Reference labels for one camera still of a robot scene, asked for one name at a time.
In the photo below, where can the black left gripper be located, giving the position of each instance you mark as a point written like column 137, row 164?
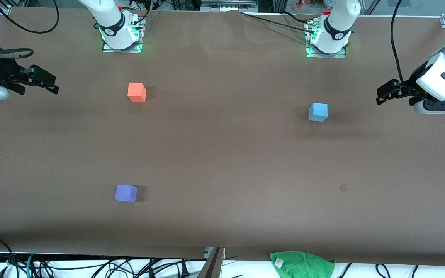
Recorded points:
column 412, row 82

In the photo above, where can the orange foam block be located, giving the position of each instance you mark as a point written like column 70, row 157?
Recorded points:
column 136, row 92

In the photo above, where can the purple foam block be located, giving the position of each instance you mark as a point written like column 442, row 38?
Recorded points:
column 126, row 193

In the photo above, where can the grey metal bracket post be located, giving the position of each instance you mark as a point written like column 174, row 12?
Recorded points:
column 213, row 265

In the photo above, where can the green microfiber cloth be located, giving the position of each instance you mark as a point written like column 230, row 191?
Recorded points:
column 301, row 265

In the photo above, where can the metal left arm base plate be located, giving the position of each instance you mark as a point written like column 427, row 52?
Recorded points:
column 326, row 55

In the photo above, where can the aluminium frame rail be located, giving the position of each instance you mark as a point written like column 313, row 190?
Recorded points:
column 229, row 5

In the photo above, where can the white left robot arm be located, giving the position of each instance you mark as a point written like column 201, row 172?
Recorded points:
column 340, row 21

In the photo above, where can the brown paper table cover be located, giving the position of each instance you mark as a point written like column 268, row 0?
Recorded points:
column 222, row 162

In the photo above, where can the light blue foam block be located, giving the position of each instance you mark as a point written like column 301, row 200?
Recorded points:
column 318, row 112

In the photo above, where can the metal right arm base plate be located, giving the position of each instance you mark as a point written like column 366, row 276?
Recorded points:
column 108, row 49

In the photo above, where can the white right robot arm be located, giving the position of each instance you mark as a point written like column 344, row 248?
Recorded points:
column 108, row 17

